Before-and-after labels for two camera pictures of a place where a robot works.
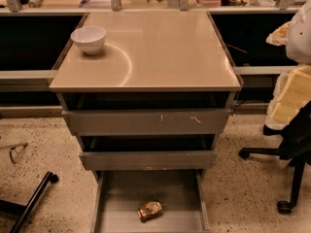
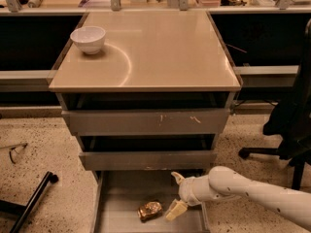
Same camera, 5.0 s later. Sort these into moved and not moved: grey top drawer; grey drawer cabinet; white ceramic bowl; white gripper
Moved: white gripper
Not moved: grey top drawer; white ceramic bowl; grey drawer cabinet
